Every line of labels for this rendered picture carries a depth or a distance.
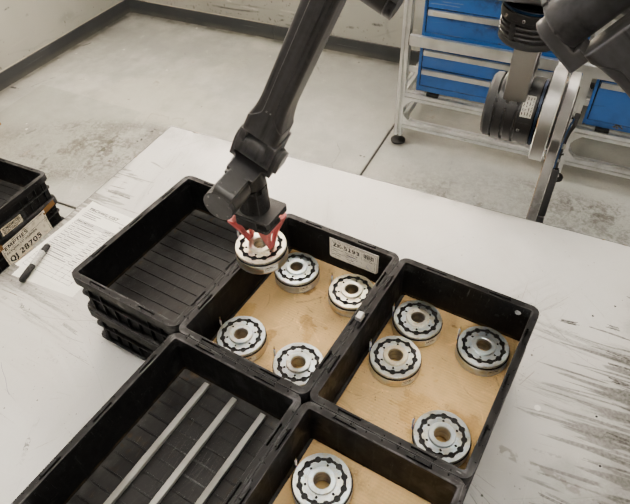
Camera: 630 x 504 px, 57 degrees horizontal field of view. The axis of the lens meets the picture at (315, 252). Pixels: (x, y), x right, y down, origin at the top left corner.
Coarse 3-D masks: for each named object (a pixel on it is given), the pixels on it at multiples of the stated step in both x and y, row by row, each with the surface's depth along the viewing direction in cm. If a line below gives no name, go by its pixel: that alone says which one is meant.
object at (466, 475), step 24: (408, 264) 123; (384, 288) 118; (480, 288) 117; (528, 336) 109; (336, 360) 108; (504, 384) 103; (336, 408) 99; (384, 432) 96; (432, 456) 93; (480, 456) 92
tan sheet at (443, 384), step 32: (448, 320) 124; (448, 352) 119; (512, 352) 118; (352, 384) 114; (416, 384) 113; (448, 384) 113; (480, 384) 113; (384, 416) 109; (416, 416) 109; (480, 416) 108
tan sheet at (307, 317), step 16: (272, 272) 136; (320, 272) 135; (336, 272) 135; (272, 288) 132; (320, 288) 132; (256, 304) 129; (272, 304) 129; (288, 304) 129; (304, 304) 129; (320, 304) 128; (272, 320) 126; (288, 320) 126; (304, 320) 125; (320, 320) 125; (336, 320) 125; (272, 336) 123; (288, 336) 123; (304, 336) 122; (320, 336) 122; (336, 336) 122; (272, 352) 120; (320, 352) 119
